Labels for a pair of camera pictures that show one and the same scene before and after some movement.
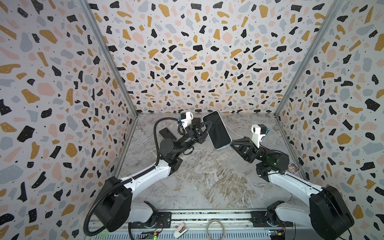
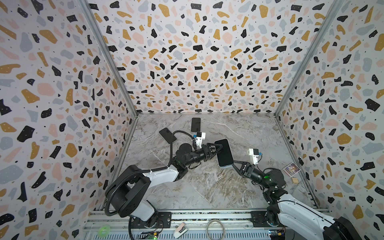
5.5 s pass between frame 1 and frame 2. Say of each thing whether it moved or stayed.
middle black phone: stayed
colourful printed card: stayed
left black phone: stayed
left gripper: moved
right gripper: moved
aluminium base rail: stayed
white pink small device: stayed
